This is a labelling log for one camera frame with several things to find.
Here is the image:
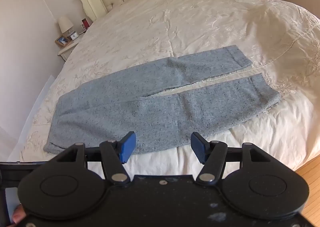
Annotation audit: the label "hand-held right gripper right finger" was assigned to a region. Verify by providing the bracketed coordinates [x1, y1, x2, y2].
[190, 132, 276, 185]

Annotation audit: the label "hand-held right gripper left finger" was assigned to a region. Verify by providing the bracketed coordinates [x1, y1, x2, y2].
[51, 131, 137, 185]

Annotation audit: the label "light blue knit pants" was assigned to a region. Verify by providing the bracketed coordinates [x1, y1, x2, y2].
[43, 45, 281, 155]

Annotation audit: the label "person's left hand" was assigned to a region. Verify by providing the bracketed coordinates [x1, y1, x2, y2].
[12, 204, 27, 225]

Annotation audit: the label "cream bedside table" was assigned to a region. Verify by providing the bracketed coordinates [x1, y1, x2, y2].
[57, 34, 87, 62]

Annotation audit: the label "cream embroidered bedspread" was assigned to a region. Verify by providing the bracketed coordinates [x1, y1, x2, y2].
[20, 0, 320, 175]

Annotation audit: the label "white shade table lamp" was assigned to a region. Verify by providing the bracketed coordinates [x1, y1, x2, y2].
[58, 15, 74, 36]

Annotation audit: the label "wooden photo frame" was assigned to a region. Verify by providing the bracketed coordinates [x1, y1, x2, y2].
[55, 36, 70, 48]

